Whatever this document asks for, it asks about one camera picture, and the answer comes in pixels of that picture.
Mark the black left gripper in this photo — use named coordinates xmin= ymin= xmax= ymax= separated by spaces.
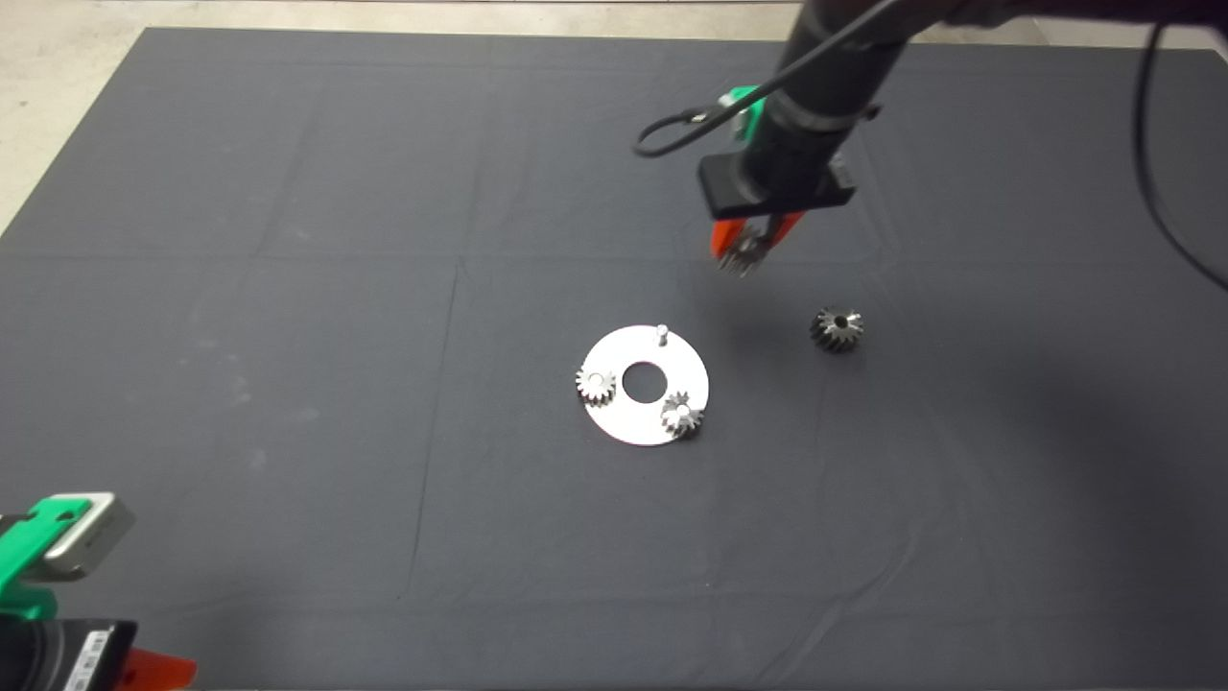
xmin=0 ymin=617 xmax=199 ymax=691

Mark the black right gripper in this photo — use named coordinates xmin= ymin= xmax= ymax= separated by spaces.
xmin=697 ymin=106 xmax=858 ymax=262

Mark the larger steel gear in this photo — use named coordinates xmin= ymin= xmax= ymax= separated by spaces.
xmin=809 ymin=306 xmax=865 ymax=354

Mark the round metal plate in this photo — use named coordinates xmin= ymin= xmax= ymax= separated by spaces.
xmin=579 ymin=324 xmax=711 ymax=448

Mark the dark grey table cloth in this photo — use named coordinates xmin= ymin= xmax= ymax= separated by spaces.
xmin=0 ymin=27 xmax=1228 ymax=691

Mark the green right camera mount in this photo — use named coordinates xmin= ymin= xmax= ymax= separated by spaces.
xmin=720 ymin=86 xmax=768 ymax=145

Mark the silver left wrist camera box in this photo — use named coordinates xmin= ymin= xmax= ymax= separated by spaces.
xmin=43 ymin=492 xmax=137 ymax=580

